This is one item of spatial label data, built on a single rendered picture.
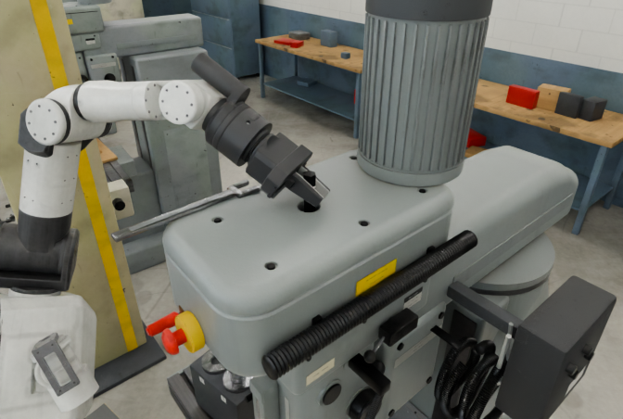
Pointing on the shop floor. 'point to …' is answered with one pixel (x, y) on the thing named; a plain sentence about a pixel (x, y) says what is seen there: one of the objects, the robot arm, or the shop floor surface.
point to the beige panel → (15, 71)
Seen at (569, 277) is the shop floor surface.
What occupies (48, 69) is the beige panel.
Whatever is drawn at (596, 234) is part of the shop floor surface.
